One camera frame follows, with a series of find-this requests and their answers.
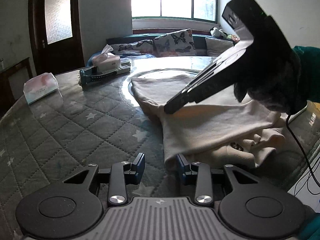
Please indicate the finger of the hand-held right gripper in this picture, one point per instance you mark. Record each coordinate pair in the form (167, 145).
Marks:
(200, 95)
(185, 93)

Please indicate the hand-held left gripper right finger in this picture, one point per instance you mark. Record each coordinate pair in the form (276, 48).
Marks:
(182, 166)

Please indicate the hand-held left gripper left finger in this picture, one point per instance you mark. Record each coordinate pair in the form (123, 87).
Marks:
(140, 165)

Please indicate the cream sweatshirt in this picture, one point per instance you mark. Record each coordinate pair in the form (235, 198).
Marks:
(212, 125)

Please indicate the person's right forearm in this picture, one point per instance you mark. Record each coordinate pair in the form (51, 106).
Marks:
(310, 75)

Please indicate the person's right hand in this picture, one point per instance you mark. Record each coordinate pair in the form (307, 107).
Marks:
(272, 80)

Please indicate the pink plush toy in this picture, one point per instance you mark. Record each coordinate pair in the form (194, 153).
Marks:
(232, 37)

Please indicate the panda plush toy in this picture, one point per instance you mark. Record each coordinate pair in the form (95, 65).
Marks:
(216, 32)

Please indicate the round black induction cooker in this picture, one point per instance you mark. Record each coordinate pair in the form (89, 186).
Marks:
(150, 74)

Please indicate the grey pillow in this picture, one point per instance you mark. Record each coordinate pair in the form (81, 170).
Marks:
(217, 46)

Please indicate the butterfly print cushion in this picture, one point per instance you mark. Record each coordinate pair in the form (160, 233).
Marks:
(175, 42)
(130, 47)

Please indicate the teal sofa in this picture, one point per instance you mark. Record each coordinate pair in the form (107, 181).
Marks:
(200, 42)

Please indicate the small green white box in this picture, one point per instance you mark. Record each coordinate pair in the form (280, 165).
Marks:
(125, 61)

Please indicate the grey quilted star table cover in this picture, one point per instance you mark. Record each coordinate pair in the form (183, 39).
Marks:
(75, 130)

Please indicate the open white tissue pack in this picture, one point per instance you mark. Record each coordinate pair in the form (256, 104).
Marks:
(107, 61)

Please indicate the sealed pink white tissue pack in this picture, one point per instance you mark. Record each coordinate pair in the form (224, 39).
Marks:
(40, 87)

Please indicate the dark wooden frosted glass door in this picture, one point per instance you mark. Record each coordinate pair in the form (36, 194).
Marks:
(57, 50)

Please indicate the person's teal jacket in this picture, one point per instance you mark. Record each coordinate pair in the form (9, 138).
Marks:
(313, 227)

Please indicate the dark wooden sideboard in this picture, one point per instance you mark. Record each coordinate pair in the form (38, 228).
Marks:
(15, 72)

